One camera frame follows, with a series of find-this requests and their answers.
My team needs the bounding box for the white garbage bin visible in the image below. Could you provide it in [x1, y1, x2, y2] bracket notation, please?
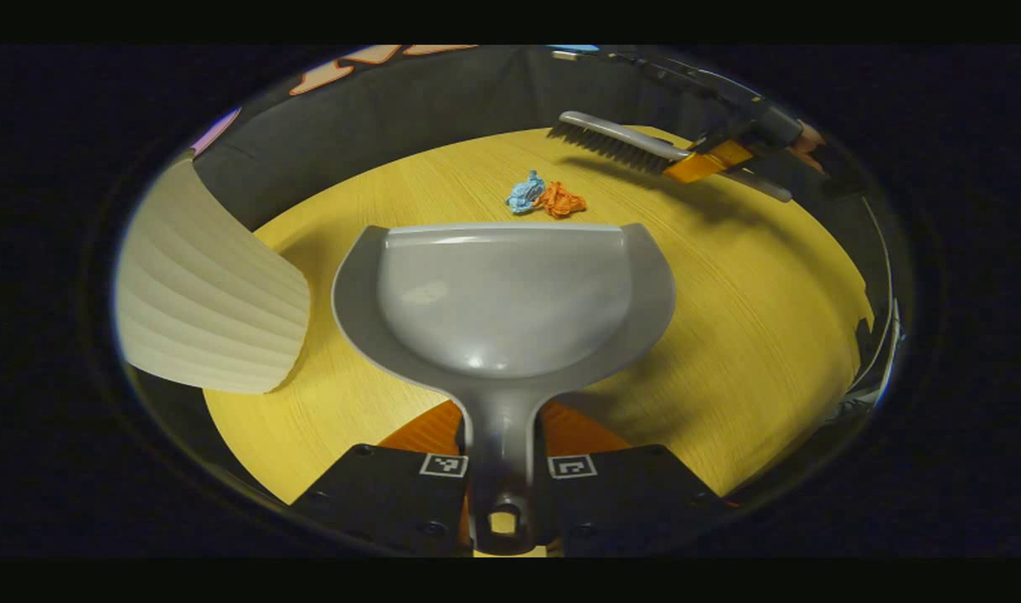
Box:
[115, 159, 312, 394]

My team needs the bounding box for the grey dustpan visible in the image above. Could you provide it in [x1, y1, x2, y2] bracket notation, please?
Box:
[332, 222, 677, 555]

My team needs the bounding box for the wooden desktop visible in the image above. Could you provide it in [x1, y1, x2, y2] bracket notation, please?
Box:
[202, 126, 875, 508]

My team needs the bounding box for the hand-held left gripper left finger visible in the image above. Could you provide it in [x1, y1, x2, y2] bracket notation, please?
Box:
[291, 399, 471, 556]

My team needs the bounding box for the blue paper trash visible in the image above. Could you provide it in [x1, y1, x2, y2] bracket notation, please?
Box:
[506, 170, 547, 214]

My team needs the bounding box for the small grey broom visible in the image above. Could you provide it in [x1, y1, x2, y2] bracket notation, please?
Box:
[548, 111, 794, 204]

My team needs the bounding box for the orange paper trash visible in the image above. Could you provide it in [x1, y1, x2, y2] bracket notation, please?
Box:
[535, 182, 587, 219]

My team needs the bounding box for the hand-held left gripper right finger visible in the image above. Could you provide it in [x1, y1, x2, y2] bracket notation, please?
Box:
[542, 399, 730, 558]

